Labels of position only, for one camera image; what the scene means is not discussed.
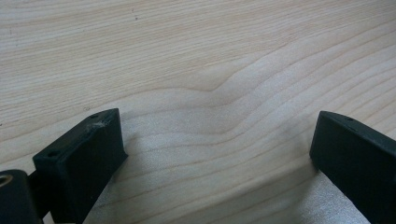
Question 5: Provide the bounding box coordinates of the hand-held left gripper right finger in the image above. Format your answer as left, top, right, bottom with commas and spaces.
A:
309, 110, 396, 224

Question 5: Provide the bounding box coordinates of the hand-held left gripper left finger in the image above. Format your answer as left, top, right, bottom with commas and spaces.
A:
32, 107, 129, 224

